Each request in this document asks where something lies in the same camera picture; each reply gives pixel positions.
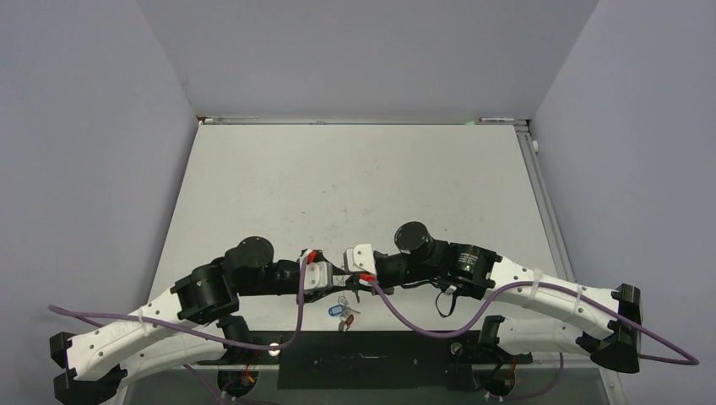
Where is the aluminium frame rail right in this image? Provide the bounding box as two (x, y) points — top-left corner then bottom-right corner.
(515, 125), (576, 282)

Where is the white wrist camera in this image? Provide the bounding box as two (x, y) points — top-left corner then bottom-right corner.
(344, 244), (377, 278)
(300, 250), (334, 293)

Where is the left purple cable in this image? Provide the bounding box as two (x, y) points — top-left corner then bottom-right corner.
(47, 256), (312, 354)

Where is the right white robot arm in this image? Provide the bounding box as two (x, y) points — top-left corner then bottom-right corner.
(354, 222), (642, 374)

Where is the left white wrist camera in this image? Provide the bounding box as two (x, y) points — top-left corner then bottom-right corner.
(300, 250), (334, 293)

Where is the aluminium frame rail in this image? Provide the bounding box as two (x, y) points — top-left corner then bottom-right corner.
(515, 125), (576, 282)
(197, 116), (529, 127)

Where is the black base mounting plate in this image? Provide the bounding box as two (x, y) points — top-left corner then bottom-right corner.
(216, 331), (533, 391)

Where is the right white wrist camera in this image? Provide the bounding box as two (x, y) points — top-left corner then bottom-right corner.
(344, 244), (377, 278)

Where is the aluminium frame rail back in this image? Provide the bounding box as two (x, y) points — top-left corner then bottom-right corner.
(197, 116), (529, 127)

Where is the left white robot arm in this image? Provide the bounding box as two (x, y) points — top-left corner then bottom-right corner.
(49, 236), (334, 404)

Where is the key with blue tag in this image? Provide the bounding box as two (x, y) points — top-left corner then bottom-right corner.
(328, 304), (345, 317)

